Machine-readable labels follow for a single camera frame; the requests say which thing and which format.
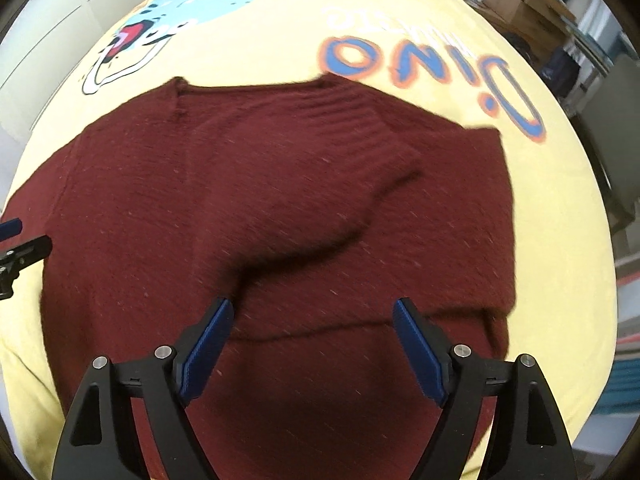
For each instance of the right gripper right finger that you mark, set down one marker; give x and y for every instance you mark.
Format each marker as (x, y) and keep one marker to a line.
(528, 438)

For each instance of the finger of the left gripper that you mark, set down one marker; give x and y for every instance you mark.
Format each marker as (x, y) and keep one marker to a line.
(10, 228)
(19, 258)

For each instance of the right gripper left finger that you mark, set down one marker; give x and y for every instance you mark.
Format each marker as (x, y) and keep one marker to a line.
(100, 438)

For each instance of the dark red knit sweater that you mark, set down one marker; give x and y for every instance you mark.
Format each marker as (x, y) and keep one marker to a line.
(313, 207)

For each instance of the stacked teal folded cloths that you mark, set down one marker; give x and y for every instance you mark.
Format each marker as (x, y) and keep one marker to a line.
(621, 393)

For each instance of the white wardrobe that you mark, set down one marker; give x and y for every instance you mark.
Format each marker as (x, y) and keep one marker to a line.
(44, 44)

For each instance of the grey green chair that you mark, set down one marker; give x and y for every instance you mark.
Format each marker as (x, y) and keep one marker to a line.
(608, 127)

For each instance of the wooden drawer cabinet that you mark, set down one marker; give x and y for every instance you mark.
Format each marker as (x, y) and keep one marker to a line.
(542, 24)

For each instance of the yellow dino print bedsheet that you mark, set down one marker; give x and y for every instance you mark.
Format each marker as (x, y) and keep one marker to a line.
(438, 54)

